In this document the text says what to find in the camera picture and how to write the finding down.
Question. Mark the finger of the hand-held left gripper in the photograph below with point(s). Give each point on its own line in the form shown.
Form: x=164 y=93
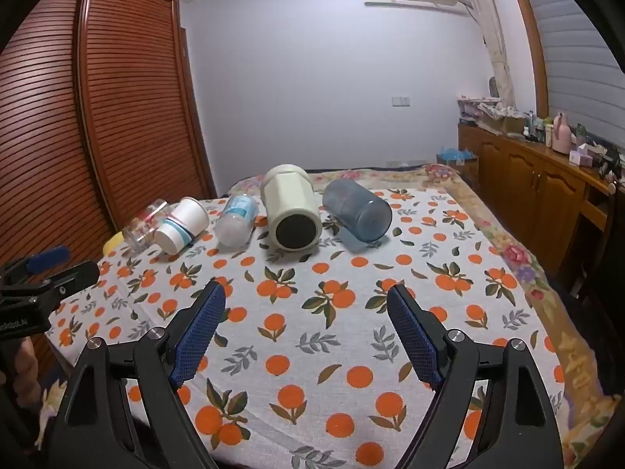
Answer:
x=49 y=257
x=73 y=276

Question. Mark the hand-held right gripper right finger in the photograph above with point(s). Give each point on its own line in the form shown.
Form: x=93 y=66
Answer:
x=415 y=342

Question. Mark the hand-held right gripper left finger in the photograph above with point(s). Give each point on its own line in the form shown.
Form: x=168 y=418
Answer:
x=200 y=337

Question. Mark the yellow cup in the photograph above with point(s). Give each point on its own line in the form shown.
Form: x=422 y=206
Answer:
x=114 y=244

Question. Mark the clear glass cup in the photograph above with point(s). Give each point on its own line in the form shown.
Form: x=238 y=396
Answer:
x=141 y=227

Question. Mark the white blue-striped paper cup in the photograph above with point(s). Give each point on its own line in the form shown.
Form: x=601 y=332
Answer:
x=181 y=224

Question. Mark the blue translucent cup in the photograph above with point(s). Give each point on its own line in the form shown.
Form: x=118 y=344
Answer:
x=359 y=210

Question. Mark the large cream cup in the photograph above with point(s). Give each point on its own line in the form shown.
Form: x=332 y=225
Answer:
x=290 y=212

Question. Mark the person's left hand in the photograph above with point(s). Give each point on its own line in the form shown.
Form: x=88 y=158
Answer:
x=27 y=369

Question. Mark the orange fruit print cloth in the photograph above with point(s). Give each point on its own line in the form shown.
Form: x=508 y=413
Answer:
x=312 y=312

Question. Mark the clear bottle blue label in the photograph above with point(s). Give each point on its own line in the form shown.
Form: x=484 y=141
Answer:
x=237 y=220

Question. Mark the brown slatted wooden wardrobe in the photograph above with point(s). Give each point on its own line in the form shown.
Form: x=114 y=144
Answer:
x=122 y=107

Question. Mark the blue plastic bags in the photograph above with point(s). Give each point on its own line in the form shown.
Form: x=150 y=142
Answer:
x=456 y=155

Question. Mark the wooden sideboard cabinet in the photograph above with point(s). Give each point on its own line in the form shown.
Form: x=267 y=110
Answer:
x=527 y=180

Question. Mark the dark chair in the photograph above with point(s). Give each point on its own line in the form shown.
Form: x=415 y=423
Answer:
x=605 y=278

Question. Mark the purple small box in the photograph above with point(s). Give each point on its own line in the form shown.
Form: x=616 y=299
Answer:
x=579 y=158

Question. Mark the pink thermos bottle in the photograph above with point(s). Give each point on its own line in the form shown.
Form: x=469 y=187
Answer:
x=561 y=134

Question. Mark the green bottle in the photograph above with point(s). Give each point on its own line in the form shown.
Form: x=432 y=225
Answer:
x=581 y=135

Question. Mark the cream curtain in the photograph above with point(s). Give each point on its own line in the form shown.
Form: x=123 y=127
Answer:
x=498 y=53

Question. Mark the white window blinds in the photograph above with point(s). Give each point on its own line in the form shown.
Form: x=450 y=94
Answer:
x=571 y=58

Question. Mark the white wall switch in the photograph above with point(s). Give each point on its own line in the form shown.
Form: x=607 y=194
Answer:
x=400 y=101

